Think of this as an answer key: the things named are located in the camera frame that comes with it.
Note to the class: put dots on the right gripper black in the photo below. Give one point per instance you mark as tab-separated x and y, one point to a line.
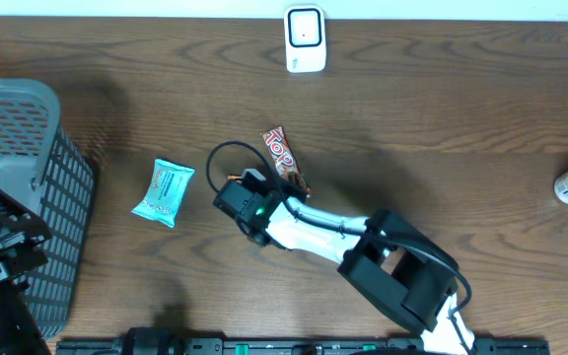
285	189

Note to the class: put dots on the red Top chocolate bar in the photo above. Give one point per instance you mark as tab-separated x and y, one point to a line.
284	160

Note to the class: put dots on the teal wet wipes pack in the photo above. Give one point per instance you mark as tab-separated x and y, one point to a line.
165	193

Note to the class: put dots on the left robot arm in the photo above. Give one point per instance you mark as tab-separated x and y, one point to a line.
21	232

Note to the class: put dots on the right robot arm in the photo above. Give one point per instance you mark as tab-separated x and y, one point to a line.
398	270

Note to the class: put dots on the white barcode scanner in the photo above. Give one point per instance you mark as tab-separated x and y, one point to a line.
305	39

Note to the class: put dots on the grey plastic basket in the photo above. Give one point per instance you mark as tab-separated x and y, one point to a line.
43	169

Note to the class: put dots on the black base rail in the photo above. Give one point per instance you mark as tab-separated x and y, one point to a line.
161	341

